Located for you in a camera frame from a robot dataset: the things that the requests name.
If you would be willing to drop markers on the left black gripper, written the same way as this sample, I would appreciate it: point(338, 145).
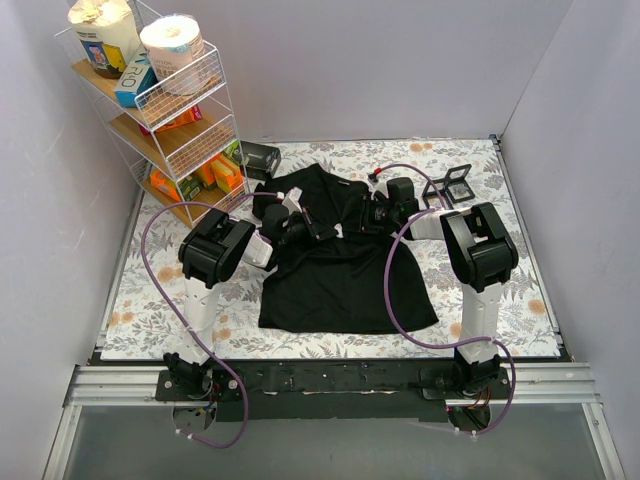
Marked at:
point(310, 225)

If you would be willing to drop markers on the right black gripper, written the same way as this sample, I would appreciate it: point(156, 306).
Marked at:
point(368, 214)

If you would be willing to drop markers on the black t-shirt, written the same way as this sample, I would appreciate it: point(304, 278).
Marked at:
point(336, 285)

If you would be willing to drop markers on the black display case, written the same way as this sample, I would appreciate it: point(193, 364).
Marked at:
point(456, 186)
point(434, 195)

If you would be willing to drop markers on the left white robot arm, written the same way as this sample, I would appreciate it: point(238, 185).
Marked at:
point(210, 255)

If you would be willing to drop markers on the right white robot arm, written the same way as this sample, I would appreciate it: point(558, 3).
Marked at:
point(482, 256)

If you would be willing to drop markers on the black box on table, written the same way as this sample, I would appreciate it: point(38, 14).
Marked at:
point(260, 161)

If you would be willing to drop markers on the yellow orange box bottom shelf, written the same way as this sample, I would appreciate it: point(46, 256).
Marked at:
point(220, 172)

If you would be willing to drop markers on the green box bottom shelf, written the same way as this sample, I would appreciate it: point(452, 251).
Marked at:
point(190, 187)

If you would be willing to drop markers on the orange snack box middle shelf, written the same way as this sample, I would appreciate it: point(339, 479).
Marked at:
point(190, 116)

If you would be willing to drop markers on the orange box bottom left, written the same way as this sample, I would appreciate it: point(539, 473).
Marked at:
point(165, 185)

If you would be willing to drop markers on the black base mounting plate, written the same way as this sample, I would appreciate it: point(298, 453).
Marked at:
point(418, 389)

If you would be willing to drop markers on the wrapped toilet paper roll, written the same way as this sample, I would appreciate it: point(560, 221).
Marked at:
point(173, 44)

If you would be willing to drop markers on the blue and white box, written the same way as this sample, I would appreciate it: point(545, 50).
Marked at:
point(136, 79)

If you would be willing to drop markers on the paper-wrapped jar with label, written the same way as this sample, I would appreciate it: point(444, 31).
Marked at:
point(107, 32)

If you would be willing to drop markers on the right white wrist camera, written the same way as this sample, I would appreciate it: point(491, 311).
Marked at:
point(378, 187)

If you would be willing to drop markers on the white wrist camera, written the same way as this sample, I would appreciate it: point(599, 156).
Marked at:
point(294, 197)
point(378, 187)

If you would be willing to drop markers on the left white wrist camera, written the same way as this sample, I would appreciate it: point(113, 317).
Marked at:
point(294, 197)

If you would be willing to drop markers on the white wire shelf rack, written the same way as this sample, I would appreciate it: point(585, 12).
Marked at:
point(161, 90)

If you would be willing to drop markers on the aluminium frame rail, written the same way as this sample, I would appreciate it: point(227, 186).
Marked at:
point(138, 386)

